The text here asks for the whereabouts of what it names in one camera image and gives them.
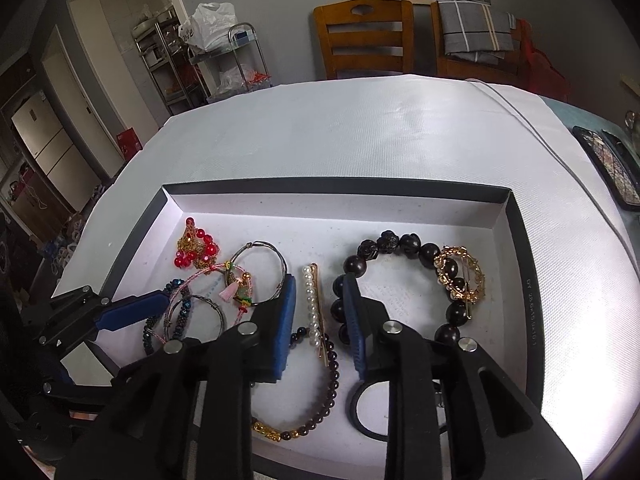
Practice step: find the red bag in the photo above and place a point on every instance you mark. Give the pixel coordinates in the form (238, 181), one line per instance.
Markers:
(542, 70)

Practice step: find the beige refrigerator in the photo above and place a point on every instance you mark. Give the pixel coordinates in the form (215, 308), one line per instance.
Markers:
(55, 150)

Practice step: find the metal storage rack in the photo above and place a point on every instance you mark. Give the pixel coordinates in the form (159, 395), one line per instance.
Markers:
(160, 60)

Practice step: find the dark phone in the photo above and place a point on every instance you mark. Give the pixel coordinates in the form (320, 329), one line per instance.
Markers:
(627, 152)

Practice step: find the silver bangle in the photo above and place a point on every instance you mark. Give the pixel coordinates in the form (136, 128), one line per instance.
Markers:
(284, 266)
(220, 310)

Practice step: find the dark grey shallow box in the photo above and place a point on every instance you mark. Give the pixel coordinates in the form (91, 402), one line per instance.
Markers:
(400, 220)

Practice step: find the red bead gold charm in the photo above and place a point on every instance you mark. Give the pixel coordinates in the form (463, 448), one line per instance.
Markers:
(192, 250)

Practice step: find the gold round hair pin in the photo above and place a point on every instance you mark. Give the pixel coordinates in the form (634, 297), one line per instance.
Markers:
(445, 262)

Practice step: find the white plastic bag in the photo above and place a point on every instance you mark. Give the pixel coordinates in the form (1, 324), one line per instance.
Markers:
(207, 25)

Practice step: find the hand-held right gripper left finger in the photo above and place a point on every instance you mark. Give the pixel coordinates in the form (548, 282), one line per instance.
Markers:
(280, 335)

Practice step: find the dark patterned case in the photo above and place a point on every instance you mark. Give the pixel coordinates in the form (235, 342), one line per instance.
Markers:
(610, 175)

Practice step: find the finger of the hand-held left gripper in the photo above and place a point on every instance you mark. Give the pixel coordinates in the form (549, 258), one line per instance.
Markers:
(75, 391)
(135, 307)

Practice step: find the pearl hair clip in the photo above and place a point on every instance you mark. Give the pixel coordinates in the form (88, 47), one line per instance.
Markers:
(311, 300)

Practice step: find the wooden chair with cloth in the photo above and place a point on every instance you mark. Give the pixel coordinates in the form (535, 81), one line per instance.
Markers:
(440, 67)

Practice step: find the steel trolley cart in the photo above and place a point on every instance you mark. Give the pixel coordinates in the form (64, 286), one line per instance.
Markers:
(240, 70)

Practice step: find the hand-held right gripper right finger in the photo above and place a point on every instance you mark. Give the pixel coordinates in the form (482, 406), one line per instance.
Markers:
(356, 340)

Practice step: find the red box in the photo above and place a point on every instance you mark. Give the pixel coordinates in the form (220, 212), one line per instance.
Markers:
(129, 144)

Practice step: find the grey plaid cloth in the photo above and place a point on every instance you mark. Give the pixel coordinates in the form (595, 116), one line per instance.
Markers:
(475, 30)

